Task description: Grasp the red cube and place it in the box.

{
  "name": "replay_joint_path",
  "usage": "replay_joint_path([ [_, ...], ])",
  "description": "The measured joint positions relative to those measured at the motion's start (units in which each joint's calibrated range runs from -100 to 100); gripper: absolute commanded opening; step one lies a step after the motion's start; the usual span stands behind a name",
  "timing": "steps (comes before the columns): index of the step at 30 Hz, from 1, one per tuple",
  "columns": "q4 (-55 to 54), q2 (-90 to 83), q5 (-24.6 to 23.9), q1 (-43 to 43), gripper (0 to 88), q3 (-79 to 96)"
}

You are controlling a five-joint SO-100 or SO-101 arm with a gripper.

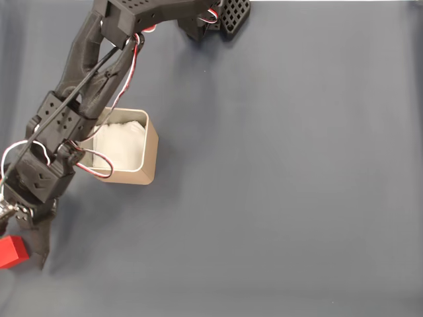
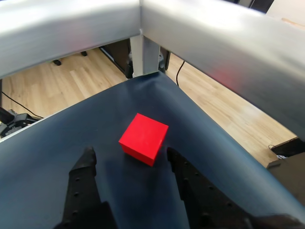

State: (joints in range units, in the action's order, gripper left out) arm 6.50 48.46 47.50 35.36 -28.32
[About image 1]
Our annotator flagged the black camera cable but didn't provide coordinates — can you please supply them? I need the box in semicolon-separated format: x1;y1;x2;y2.
0;46;120;205

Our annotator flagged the blue table mat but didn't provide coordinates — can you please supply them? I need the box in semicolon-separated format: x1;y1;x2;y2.
0;1;423;317

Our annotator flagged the camera circuit board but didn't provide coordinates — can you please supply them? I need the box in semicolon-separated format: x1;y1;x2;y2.
0;201;18;219

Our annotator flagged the white tissue paper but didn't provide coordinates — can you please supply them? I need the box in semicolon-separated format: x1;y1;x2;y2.
92;120;147;171

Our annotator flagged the red cube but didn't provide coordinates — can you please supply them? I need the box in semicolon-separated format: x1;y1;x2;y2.
0;234;31;269

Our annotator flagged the tan metal box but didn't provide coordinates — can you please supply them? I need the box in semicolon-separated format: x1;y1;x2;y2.
76;108;159;186

